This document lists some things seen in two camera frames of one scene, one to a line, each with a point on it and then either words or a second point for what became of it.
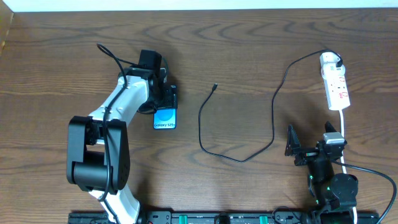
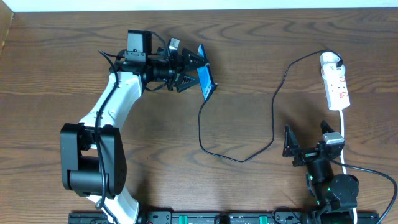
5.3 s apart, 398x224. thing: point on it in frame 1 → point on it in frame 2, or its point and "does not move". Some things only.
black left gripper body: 171,97 → 173,70
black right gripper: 310,154 does not move
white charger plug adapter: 328,68 does not move
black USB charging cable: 340,61 does not move
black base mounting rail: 215,218 does not move
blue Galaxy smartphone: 165,119 → 205,76
